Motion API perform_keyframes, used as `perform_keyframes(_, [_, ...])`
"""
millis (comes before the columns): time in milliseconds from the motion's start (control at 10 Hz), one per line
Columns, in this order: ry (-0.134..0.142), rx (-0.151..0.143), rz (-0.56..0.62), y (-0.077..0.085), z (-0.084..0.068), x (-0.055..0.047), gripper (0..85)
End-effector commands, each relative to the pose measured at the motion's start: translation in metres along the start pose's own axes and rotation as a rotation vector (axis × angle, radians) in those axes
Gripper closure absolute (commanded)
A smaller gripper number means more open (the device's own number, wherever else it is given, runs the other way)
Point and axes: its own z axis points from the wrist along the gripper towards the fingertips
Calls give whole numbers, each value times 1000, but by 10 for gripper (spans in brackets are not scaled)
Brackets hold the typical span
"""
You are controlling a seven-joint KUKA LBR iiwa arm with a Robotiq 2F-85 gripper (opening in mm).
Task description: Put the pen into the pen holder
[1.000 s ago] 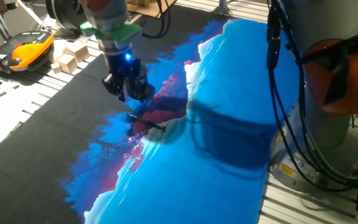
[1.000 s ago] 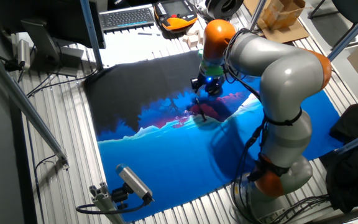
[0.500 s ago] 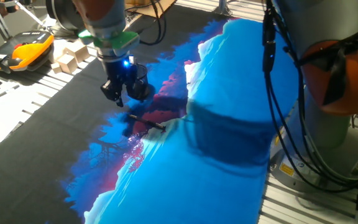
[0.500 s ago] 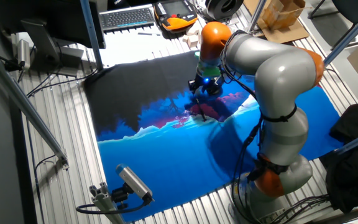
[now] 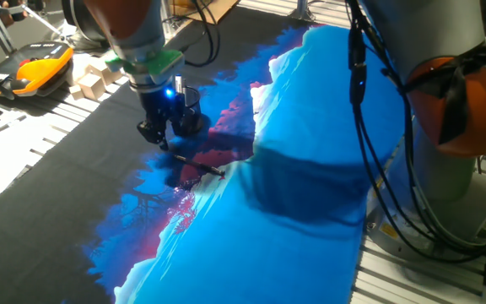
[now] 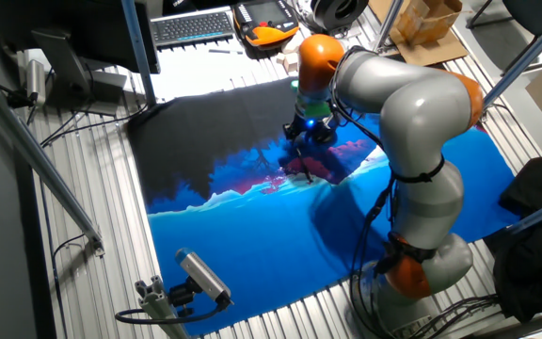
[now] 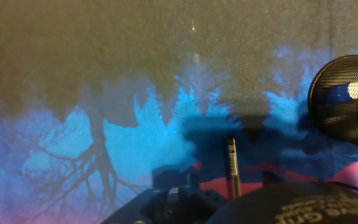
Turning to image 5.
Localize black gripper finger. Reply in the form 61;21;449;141
136;119;170;152
169;114;187;137

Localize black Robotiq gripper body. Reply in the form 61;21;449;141
137;86;185;128

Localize thin black gel pen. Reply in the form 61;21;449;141
165;147;226;177

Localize black mesh pen holder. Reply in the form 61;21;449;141
181;86;205;137

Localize small wooden block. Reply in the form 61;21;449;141
67;84;85;101

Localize printed landscape cloth mat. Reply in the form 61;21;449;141
0;6;408;304

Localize brown cardboard sheet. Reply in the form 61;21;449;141
170;0;240;25

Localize orange grey teach pendant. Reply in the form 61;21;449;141
0;41;75;101

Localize black ribbon tie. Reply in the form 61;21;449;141
402;38;486;145

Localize green wrist flange mount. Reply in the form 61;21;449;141
105;48;186;85

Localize black background cable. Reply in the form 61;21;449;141
183;0;222;68

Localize aluminium post foot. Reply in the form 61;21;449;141
288;0;316;23

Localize black cable with connector plug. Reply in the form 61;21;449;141
346;0;486;263

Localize thin black cable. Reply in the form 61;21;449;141
352;0;486;254

